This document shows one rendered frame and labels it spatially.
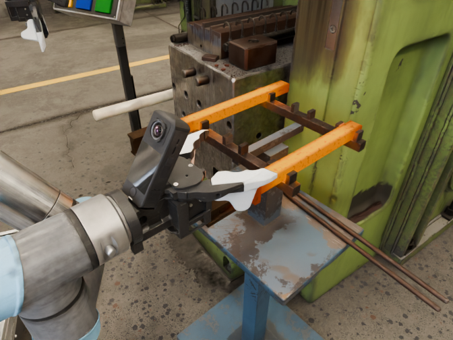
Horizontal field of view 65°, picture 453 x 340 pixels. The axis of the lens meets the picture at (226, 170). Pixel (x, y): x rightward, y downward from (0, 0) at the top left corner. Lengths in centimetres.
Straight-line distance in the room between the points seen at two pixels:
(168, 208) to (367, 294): 129
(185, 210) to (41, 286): 18
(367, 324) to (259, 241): 82
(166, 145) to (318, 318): 124
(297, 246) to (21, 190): 59
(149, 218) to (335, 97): 69
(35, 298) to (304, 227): 65
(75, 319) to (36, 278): 9
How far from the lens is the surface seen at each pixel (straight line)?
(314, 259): 84
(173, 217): 47
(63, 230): 41
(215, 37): 114
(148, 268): 167
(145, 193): 42
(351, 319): 158
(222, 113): 80
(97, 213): 42
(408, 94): 131
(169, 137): 40
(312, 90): 106
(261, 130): 114
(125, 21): 147
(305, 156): 66
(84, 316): 49
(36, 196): 53
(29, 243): 41
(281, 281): 79
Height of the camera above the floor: 130
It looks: 37 degrees down
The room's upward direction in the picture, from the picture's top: straight up
